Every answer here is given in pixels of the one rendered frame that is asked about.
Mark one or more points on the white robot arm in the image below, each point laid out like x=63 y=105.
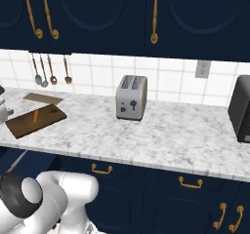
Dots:
x=73 y=192

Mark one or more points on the tan flat board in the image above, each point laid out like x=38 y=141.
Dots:
x=42 y=98

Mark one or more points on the dark brown cutting board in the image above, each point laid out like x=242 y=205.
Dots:
x=39 y=122

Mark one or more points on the orange carrot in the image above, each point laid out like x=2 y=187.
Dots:
x=36 y=116

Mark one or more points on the silver toaster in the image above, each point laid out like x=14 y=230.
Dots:
x=130 y=101

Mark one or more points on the hanging wooden fork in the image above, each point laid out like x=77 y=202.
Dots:
x=67 y=79

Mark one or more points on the navy drawer front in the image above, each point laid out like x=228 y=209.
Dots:
x=123 y=176
x=156 y=182

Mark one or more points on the hanging wooden slotted spoon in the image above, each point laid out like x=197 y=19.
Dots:
x=53 y=80

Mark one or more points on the hanging silver ladle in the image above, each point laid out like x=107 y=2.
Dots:
x=44 y=83

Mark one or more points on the hanging silver spoon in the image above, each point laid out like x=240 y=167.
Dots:
x=38 y=79

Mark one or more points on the wide navy upper cupboard door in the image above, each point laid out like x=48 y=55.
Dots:
x=201 y=20
x=97 y=17

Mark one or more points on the open navy drawer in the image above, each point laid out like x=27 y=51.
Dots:
x=39 y=163

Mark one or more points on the navy lower cupboard door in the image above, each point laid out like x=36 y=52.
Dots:
x=245 y=195
x=182 y=215
x=117 y=212

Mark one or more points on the white grey countertop appliance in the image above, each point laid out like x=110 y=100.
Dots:
x=3 y=112

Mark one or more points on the grey wall outlet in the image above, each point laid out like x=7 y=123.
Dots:
x=202 y=69

